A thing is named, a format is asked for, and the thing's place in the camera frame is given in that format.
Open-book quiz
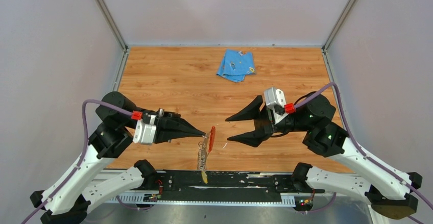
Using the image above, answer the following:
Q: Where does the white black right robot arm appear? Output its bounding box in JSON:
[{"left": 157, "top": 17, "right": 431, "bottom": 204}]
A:
[{"left": 227, "top": 88, "right": 422, "bottom": 220}]

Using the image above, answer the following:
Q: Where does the blue folded cloth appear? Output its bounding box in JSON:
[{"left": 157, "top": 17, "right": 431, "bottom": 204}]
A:
[{"left": 216, "top": 49, "right": 256, "bottom": 83}]

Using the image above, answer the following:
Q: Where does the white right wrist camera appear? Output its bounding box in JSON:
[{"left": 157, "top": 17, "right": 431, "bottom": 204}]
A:
[{"left": 263, "top": 87, "right": 288, "bottom": 125}]

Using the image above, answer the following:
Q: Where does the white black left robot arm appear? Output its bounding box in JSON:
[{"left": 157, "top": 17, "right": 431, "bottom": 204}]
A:
[{"left": 30, "top": 91, "right": 206, "bottom": 223}]

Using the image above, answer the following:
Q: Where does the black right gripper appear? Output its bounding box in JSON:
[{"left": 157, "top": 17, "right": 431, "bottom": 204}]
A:
[{"left": 224, "top": 96, "right": 311, "bottom": 147}]

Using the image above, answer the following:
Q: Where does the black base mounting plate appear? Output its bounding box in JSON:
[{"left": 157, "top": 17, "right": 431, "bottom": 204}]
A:
[{"left": 137, "top": 170, "right": 313, "bottom": 203}]

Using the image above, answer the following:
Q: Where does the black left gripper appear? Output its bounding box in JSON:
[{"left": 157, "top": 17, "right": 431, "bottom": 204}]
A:
[{"left": 139, "top": 106, "right": 207, "bottom": 142}]

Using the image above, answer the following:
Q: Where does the metal keyring plate with spring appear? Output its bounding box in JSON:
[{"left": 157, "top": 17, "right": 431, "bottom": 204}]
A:
[{"left": 197, "top": 126, "right": 216, "bottom": 170}]

